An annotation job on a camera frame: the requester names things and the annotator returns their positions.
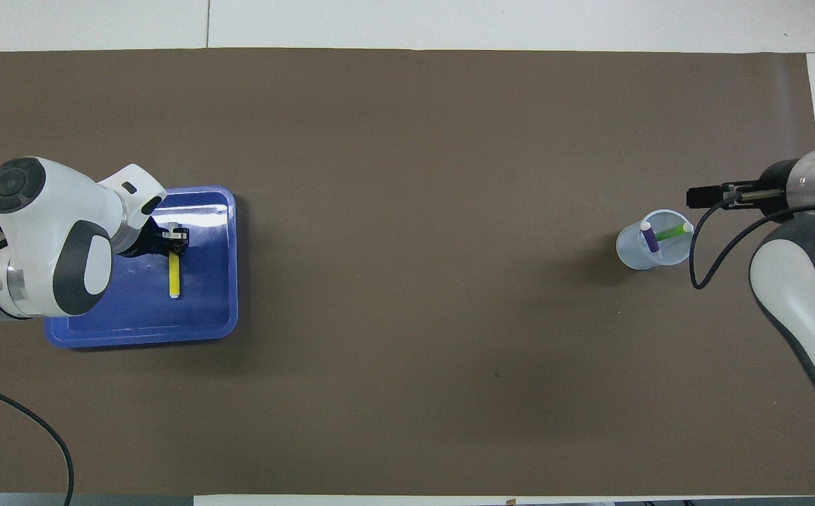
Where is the translucent plastic cup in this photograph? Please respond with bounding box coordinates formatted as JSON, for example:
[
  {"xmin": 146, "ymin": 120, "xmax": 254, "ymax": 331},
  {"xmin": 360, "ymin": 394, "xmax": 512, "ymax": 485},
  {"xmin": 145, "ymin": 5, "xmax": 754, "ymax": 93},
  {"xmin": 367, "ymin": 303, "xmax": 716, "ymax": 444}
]
[{"xmin": 615, "ymin": 209, "xmax": 695, "ymax": 272}]

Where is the green marker pen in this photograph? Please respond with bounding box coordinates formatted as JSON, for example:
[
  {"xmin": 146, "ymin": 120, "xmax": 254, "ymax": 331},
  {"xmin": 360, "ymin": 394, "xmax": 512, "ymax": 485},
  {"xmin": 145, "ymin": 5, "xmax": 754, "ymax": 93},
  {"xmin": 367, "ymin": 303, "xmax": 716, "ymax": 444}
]
[{"xmin": 653, "ymin": 223, "xmax": 695, "ymax": 244}]

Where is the yellow marker pen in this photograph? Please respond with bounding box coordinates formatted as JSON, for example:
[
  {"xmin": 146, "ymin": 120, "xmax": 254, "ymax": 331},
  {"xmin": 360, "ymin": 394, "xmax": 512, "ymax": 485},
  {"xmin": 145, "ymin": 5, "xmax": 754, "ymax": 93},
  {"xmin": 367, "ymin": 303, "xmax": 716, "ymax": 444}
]
[{"xmin": 168, "ymin": 226, "xmax": 183, "ymax": 300}]

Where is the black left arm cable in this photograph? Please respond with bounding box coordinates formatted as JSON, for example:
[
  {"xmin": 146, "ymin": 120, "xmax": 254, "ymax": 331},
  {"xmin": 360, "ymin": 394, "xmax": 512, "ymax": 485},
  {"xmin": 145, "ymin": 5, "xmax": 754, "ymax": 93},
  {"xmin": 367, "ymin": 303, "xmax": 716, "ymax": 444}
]
[{"xmin": 0, "ymin": 377, "xmax": 75, "ymax": 506}]

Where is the brown table mat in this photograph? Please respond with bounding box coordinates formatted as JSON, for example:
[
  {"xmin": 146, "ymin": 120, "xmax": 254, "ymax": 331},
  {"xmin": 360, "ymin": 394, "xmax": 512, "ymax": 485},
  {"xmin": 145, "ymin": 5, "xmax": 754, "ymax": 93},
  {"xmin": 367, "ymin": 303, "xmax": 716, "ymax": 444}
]
[{"xmin": 0, "ymin": 48, "xmax": 815, "ymax": 496}]

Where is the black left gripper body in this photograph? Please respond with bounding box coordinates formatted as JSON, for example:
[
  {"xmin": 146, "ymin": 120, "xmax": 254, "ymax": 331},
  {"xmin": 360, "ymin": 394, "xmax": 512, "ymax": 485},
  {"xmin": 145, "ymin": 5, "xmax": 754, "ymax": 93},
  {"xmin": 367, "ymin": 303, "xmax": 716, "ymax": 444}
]
[{"xmin": 123, "ymin": 216, "xmax": 171, "ymax": 259}]

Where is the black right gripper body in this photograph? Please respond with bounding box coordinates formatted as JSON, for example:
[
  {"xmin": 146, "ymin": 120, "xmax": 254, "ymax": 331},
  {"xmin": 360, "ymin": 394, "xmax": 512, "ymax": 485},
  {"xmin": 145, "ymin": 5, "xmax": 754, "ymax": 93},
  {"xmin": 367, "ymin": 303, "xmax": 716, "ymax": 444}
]
[{"xmin": 757, "ymin": 160, "xmax": 803, "ymax": 213}]

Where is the blue plastic tray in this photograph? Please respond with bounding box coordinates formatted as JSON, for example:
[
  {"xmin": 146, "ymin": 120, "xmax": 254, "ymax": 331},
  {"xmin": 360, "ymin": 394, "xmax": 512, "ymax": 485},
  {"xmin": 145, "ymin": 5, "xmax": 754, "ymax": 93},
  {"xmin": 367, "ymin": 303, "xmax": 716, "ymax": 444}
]
[{"xmin": 44, "ymin": 186, "xmax": 239, "ymax": 350}]

